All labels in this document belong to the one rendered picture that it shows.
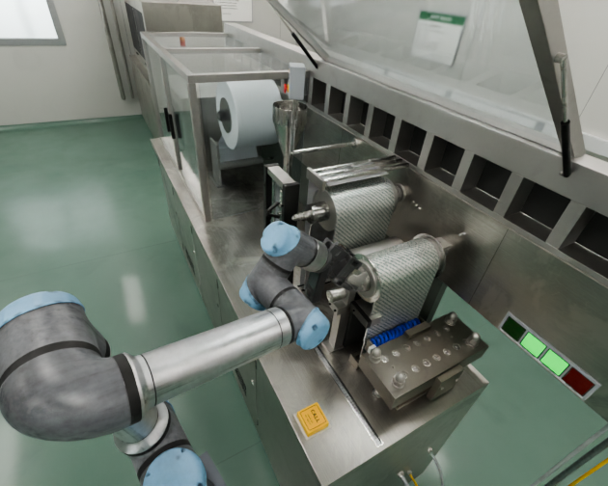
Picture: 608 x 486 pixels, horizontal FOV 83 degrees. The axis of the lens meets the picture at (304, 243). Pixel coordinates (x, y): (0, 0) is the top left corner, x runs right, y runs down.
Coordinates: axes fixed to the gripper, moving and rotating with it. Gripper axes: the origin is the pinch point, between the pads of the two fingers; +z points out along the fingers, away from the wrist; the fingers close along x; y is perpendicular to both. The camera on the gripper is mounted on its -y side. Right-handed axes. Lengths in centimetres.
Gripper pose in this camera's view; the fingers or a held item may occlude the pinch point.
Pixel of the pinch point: (354, 283)
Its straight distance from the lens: 97.8
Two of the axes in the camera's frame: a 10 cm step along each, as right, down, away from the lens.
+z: 6.2, 3.2, 7.1
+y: 6.2, -7.6, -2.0
